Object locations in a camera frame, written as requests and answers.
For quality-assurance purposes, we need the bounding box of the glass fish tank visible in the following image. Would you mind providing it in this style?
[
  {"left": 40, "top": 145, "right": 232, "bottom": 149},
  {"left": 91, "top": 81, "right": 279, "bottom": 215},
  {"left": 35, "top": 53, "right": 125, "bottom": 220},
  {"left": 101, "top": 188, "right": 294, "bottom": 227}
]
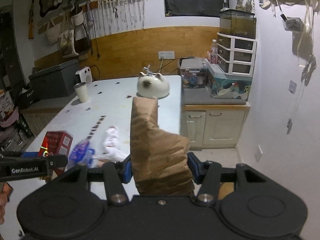
[{"left": 220, "top": 9, "right": 257, "bottom": 39}]

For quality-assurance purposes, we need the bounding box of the gray storage chest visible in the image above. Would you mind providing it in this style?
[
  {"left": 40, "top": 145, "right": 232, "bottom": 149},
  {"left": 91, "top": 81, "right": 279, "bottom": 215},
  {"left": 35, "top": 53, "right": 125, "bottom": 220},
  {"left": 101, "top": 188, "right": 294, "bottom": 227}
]
[{"left": 29, "top": 60, "right": 79, "bottom": 100}]

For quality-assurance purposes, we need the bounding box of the white cat-shaped teapot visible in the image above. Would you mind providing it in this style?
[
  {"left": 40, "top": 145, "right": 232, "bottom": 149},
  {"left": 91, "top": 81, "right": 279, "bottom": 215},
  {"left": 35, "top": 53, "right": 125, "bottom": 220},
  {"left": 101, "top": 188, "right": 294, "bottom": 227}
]
[{"left": 137, "top": 64, "right": 170, "bottom": 99}]

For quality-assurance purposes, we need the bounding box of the blue purple snack wrapper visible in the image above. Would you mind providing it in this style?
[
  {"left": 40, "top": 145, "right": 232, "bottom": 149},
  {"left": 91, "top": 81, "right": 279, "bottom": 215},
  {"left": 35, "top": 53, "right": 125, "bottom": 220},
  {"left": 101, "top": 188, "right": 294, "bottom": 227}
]
[{"left": 67, "top": 139, "right": 95, "bottom": 169}]

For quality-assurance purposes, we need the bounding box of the hanging tote bag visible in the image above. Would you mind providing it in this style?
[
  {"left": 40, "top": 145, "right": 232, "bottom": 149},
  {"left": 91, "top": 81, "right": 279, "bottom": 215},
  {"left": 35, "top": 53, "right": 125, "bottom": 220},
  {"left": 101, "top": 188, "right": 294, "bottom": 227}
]
[{"left": 59, "top": 12, "right": 79, "bottom": 59}]

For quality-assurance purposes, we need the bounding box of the white paper cup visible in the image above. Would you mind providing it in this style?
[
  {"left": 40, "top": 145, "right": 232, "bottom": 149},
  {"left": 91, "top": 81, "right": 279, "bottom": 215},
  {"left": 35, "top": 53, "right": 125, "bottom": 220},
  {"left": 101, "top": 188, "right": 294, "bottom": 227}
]
[{"left": 74, "top": 82, "right": 88, "bottom": 103}]

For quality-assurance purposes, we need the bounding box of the white drawer organizer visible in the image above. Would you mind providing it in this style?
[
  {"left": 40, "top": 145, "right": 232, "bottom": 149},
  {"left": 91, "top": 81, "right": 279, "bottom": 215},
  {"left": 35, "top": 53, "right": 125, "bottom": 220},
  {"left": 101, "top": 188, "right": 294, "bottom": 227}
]
[{"left": 217, "top": 33, "right": 257, "bottom": 77}]

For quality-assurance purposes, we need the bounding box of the brown paper bag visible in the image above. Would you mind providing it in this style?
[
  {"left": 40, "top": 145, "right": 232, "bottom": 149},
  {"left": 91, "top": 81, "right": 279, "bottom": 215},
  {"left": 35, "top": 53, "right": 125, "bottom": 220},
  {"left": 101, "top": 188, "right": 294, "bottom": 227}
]
[{"left": 130, "top": 97, "right": 194, "bottom": 196}]

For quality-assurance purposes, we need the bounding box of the teal illustrated box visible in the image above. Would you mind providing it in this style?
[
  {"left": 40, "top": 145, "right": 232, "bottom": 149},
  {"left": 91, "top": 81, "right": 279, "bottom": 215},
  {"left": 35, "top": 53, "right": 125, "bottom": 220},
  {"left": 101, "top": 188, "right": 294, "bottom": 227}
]
[{"left": 203, "top": 59, "right": 252, "bottom": 101}]

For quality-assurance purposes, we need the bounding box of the white tissue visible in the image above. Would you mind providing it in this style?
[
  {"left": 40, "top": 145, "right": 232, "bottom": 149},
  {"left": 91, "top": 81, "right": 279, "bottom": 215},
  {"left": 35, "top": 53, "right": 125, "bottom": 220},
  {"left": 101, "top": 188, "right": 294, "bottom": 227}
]
[{"left": 94, "top": 126, "right": 127, "bottom": 162}]

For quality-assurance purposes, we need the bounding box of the white wall power strip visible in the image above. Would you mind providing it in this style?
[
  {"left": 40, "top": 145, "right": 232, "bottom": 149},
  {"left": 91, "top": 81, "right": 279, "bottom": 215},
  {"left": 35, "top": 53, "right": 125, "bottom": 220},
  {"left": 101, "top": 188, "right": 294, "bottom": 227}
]
[{"left": 158, "top": 51, "right": 175, "bottom": 60}]

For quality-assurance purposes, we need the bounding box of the red cardboard box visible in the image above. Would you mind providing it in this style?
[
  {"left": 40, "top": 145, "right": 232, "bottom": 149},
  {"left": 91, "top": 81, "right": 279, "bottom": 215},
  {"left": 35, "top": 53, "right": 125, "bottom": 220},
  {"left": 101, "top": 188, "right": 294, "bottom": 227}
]
[{"left": 37, "top": 130, "right": 74, "bottom": 177}]

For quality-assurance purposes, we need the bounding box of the white wall socket plate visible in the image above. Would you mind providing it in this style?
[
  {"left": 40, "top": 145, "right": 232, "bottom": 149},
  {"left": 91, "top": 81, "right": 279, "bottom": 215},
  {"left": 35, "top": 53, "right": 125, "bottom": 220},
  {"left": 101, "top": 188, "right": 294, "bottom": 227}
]
[{"left": 254, "top": 145, "right": 263, "bottom": 163}]

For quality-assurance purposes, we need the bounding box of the hanging wall ornament string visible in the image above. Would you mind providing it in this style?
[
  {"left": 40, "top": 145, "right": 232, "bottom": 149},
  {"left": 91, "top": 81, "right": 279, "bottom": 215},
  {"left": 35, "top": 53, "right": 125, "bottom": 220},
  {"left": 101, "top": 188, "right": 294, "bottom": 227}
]
[{"left": 286, "top": 0, "right": 317, "bottom": 135}]

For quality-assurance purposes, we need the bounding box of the clear plastic storage box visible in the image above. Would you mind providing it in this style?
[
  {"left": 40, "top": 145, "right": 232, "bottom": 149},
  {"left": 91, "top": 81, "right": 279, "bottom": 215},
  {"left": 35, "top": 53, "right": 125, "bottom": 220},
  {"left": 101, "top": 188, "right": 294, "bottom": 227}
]
[{"left": 178, "top": 57, "right": 208, "bottom": 89}]

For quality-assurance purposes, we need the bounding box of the clear plastic water bottle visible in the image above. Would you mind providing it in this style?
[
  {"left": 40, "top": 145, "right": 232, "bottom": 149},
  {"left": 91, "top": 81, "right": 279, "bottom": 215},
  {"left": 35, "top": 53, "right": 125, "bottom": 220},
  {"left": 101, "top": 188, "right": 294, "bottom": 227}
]
[{"left": 209, "top": 39, "right": 218, "bottom": 64}]

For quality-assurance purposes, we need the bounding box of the left human hand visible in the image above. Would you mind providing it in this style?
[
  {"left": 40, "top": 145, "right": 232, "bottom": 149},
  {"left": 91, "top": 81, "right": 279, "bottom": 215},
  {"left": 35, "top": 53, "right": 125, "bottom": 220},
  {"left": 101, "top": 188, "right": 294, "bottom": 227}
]
[{"left": 0, "top": 183, "right": 12, "bottom": 225}]

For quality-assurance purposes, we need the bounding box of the small white heater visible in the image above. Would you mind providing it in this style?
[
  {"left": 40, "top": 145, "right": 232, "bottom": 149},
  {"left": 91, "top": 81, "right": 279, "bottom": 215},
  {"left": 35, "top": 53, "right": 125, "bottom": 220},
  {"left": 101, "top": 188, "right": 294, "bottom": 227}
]
[{"left": 75, "top": 67, "right": 93, "bottom": 85}]

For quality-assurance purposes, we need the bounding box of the cream lower cabinet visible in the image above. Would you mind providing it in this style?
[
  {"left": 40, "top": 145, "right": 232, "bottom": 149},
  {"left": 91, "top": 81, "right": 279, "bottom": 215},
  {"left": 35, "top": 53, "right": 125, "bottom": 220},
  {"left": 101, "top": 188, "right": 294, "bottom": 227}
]
[{"left": 181, "top": 103, "right": 251, "bottom": 151}]

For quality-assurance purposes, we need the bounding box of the white macrame wall hanging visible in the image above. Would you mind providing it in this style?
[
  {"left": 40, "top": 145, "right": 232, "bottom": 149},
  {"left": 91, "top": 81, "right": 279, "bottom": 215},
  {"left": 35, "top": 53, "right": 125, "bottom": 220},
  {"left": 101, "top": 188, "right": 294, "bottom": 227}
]
[{"left": 96, "top": 0, "right": 146, "bottom": 36}]

